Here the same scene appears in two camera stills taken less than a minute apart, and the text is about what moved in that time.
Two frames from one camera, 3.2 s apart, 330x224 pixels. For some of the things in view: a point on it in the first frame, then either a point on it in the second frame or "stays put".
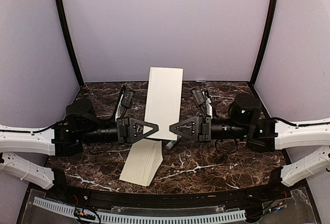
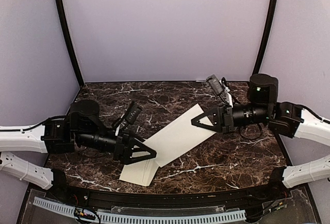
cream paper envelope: x=144 y=161 stays put
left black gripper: x=127 y=134 -> x=125 y=156
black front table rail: x=55 y=184 stays put
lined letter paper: x=164 y=100 -> x=179 y=135
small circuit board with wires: x=86 y=213 stays put
